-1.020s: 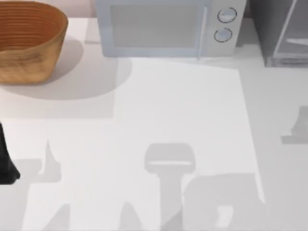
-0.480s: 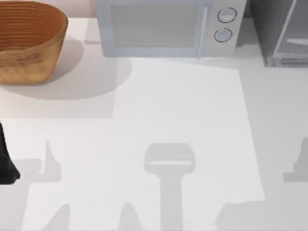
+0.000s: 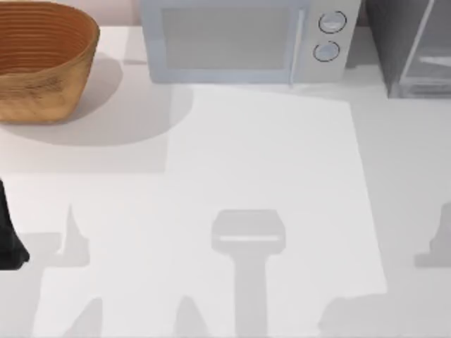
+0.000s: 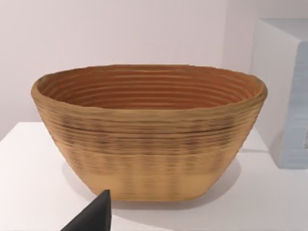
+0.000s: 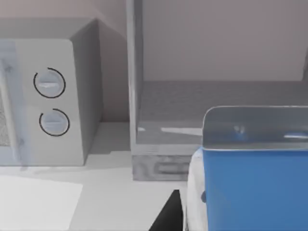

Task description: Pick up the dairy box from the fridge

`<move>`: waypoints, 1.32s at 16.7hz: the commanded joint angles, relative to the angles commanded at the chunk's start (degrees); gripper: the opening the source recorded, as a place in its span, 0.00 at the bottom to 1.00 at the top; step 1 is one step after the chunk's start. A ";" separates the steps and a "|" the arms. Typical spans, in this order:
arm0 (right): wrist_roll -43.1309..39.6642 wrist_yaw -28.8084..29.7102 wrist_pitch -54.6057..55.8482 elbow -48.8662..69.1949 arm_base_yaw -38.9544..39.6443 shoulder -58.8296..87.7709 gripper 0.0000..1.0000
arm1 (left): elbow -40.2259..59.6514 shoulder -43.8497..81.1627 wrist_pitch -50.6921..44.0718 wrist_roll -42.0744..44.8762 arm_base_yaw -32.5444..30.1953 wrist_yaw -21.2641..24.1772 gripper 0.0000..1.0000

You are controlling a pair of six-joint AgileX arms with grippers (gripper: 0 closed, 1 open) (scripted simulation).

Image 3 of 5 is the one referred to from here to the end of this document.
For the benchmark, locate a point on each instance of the microwave door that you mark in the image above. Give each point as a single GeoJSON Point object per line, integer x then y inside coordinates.
{"type": "Point", "coordinates": [225, 42]}

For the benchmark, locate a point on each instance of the round microwave knob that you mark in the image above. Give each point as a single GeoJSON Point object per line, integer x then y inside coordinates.
{"type": "Point", "coordinates": [332, 21]}
{"type": "Point", "coordinates": [326, 51]}

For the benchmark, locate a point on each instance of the pale microwave oven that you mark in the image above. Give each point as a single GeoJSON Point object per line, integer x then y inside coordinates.
{"type": "Point", "coordinates": [347, 42]}

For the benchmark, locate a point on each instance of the brown woven basket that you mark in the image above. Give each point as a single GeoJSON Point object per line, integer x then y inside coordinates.
{"type": "Point", "coordinates": [42, 88]}

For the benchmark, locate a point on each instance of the grey cabinet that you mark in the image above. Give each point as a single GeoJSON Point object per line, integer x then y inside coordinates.
{"type": "Point", "coordinates": [408, 45]}

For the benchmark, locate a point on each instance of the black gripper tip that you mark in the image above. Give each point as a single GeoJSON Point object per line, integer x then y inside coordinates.
{"type": "Point", "coordinates": [8, 243]}

